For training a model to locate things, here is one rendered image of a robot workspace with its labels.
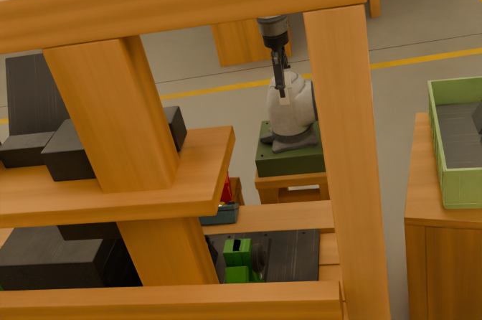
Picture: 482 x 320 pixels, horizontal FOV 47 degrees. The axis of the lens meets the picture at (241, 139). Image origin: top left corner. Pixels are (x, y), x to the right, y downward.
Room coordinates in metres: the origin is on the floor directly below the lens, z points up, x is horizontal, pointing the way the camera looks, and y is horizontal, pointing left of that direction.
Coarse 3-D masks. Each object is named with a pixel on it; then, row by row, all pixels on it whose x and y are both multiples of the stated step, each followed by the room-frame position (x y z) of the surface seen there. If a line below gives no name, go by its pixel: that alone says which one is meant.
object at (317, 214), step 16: (240, 208) 1.53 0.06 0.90; (256, 208) 1.51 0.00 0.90; (272, 208) 1.49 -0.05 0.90; (288, 208) 1.47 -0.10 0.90; (304, 208) 1.45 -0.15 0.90; (320, 208) 1.43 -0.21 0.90; (224, 224) 1.47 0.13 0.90; (240, 224) 1.45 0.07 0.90; (256, 224) 1.43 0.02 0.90; (272, 224) 1.41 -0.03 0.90; (288, 224) 1.39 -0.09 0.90; (304, 224) 1.38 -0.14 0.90; (320, 224) 1.36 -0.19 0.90; (0, 240) 1.68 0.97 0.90
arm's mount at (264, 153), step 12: (264, 132) 1.94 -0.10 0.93; (264, 144) 1.85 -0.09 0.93; (264, 156) 1.76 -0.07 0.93; (276, 156) 1.74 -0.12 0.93; (288, 156) 1.72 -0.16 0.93; (300, 156) 1.71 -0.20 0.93; (312, 156) 1.70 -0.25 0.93; (264, 168) 1.74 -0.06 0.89; (276, 168) 1.73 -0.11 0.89; (288, 168) 1.72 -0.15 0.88; (300, 168) 1.71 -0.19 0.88; (312, 168) 1.70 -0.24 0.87; (324, 168) 1.69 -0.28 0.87
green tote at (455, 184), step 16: (432, 80) 1.97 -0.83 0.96; (448, 80) 1.95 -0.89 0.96; (464, 80) 1.93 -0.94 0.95; (480, 80) 1.91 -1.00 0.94; (432, 96) 1.86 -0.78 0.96; (448, 96) 1.95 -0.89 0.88; (464, 96) 1.93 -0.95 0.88; (480, 96) 1.91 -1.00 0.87; (432, 112) 1.84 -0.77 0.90; (432, 128) 1.85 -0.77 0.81; (448, 176) 1.40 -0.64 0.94; (464, 176) 1.38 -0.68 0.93; (480, 176) 1.37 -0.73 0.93; (448, 192) 1.40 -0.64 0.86; (464, 192) 1.38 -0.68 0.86; (480, 192) 1.37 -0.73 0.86; (448, 208) 1.40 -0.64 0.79; (464, 208) 1.38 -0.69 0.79
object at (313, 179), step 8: (256, 176) 1.77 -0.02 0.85; (280, 176) 1.73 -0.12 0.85; (288, 176) 1.72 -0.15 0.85; (296, 176) 1.70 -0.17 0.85; (304, 176) 1.69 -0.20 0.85; (312, 176) 1.68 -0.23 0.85; (320, 176) 1.67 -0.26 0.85; (256, 184) 1.73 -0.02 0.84; (264, 184) 1.72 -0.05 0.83; (272, 184) 1.71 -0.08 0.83; (280, 184) 1.71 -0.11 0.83; (288, 184) 1.70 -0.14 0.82; (296, 184) 1.69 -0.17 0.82; (304, 184) 1.68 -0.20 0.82; (312, 184) 1.68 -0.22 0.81
